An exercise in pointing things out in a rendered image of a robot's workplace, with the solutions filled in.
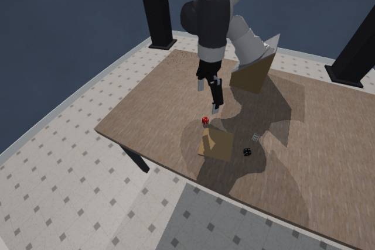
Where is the tan square mat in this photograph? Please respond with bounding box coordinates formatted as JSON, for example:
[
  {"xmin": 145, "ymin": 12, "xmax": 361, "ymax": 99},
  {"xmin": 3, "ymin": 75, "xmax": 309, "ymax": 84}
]
[{"xmin": 198, "ymin": 128, "xmax": 234, "ymax": 162}]

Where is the red die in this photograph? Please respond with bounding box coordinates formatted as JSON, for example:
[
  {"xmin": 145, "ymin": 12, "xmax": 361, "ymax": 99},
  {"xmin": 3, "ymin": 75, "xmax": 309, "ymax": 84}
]
[{"xmin": 202, "ymin": 117, "xmax": 209, "ymax": 125}]

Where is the white die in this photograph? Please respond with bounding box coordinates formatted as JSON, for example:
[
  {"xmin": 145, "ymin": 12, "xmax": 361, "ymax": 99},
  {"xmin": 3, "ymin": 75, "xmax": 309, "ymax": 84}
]
[{"xmin": 251, "ymin": 133, "xmax": 259, "ymax": 142}]

